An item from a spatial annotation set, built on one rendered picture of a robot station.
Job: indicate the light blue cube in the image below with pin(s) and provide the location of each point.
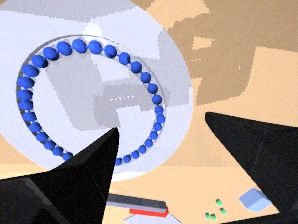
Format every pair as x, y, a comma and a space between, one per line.
255, 200

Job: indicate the blue bead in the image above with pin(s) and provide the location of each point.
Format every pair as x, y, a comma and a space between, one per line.
152, 88
157, 126
157, 99
79, 46
67, 155
64, 48
26, 105
148, 143
160, 118
39, 61
29, 116
118, 161
57, 151
110, 51
142, 149
49, 144
25, 94
124, 58
95, 47
135, 154
30, 71
127, 158
25, 82
136, 67
35, 127
159, 110
145, 77
42, 136
50, 53
153, 135

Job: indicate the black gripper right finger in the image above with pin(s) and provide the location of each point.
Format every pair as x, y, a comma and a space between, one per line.
267, 152

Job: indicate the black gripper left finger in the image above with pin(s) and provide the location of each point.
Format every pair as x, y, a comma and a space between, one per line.
75, 192

